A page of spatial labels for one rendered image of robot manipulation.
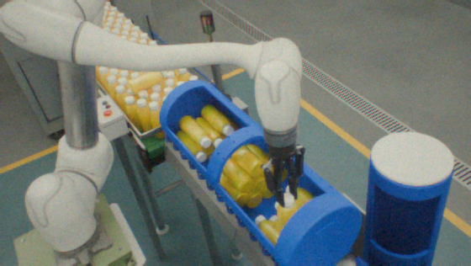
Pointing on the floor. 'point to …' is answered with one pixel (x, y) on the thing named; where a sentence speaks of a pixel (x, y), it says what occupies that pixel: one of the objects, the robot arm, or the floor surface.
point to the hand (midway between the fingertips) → (286, 192)
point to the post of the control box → (138, 196)
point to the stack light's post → (218, 77)
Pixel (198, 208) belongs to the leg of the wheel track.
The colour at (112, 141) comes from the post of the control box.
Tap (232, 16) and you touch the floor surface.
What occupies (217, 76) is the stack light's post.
